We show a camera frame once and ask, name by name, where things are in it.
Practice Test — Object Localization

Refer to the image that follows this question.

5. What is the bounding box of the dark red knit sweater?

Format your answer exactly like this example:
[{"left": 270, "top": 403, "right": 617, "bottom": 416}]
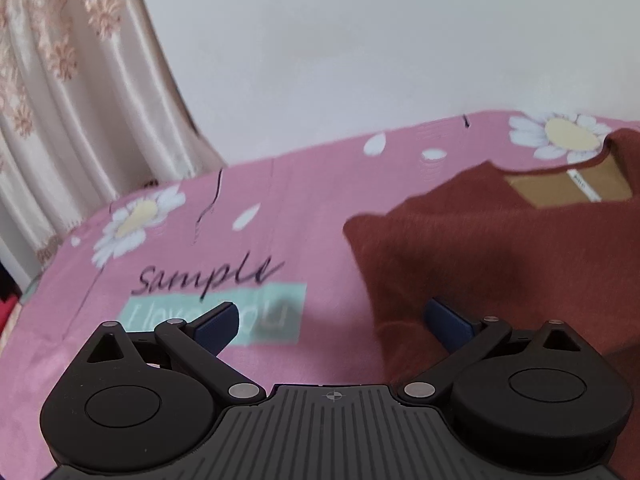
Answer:
[{"left": 326, "top": 129, "right": 639, "bottom": 479}]

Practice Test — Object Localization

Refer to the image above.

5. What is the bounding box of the red cloth pile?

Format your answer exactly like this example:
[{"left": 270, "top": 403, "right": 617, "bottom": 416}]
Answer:
[{"left": 0, "top": 295, "right": 18, "bottom": 333}]

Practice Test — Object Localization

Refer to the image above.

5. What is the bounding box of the pink floral bed sheet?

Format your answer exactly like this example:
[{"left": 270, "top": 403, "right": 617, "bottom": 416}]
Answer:
[{"left": 1, "top": 112, "right": 639, "bottom": 479}]

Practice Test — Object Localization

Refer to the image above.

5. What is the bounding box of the cream floral satin curtain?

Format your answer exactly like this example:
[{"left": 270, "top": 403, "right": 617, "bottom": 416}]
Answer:
[{"left": 1, "top": 0, "right": 224, "bottom": 266}]

